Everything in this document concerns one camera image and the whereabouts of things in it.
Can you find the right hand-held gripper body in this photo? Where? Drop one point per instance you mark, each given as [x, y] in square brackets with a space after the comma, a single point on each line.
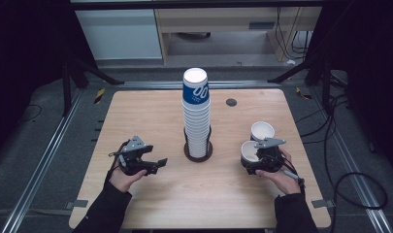
[271, 160]

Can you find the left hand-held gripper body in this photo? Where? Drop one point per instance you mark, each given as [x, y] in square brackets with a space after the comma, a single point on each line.
[131, 161]

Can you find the blue and white paper cup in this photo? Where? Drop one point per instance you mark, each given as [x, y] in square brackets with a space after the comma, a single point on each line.
[263, 130]
[249, 152]

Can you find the black cup stack base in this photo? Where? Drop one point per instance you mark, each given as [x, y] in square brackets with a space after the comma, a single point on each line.
[199, 159]

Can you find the stack of paper cups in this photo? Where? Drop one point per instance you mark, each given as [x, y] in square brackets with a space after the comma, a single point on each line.
[196, 123]

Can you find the person's left hand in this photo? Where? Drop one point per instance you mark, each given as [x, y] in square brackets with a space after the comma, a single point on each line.
[121, 183]

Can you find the person's right hand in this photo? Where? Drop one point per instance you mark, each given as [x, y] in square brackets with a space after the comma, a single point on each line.
[283, 183]

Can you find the black metal stand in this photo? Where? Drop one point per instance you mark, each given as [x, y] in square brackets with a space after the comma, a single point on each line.
[66, 87]
[294, 69]

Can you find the small white plug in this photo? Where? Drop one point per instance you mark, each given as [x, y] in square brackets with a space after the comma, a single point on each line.
[291, 61]

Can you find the white cabinet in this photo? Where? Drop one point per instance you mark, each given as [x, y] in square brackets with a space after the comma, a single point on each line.
[119, 34]

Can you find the black curtain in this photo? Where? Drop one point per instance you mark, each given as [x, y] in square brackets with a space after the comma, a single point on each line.
[372, 48]
[22, 48]

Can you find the long metal floor rail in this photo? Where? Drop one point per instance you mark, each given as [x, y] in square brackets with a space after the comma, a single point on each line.
[355, 171]
[152, 84]
[39, 168]

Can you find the grey table corner bracket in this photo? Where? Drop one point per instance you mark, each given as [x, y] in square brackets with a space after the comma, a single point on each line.
[77, 204]
[322, 203]

